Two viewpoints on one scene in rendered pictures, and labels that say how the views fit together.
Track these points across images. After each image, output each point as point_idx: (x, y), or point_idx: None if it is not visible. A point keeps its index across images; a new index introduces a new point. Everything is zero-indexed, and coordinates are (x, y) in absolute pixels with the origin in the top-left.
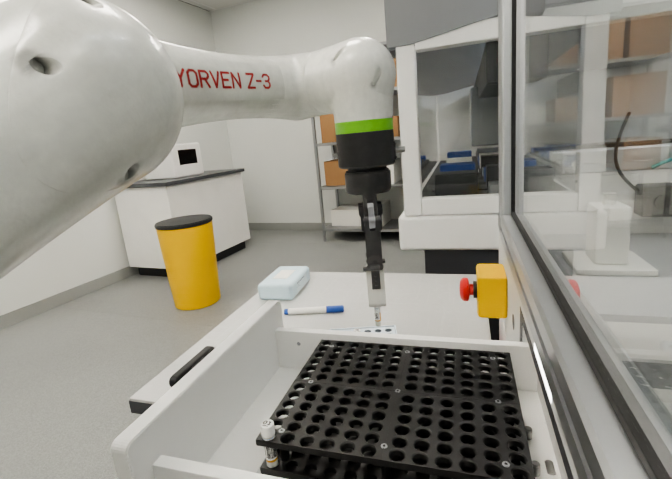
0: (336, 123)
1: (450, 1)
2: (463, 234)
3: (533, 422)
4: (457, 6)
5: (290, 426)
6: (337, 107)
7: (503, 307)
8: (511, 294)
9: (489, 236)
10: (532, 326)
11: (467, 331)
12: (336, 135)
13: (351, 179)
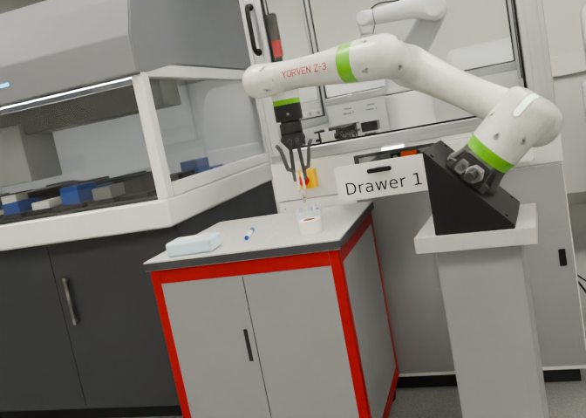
0: (290, 98)
1: (156, 50)
2: (191, 205)
3: None
4: (160, 53)
5: None
6: (292, 91)
7: (317, 181)
8: (330, 166)
9: (199, 203)
10: (380, 143)
11: (292, 213)
12: (289, 104)
13: (297, 124)
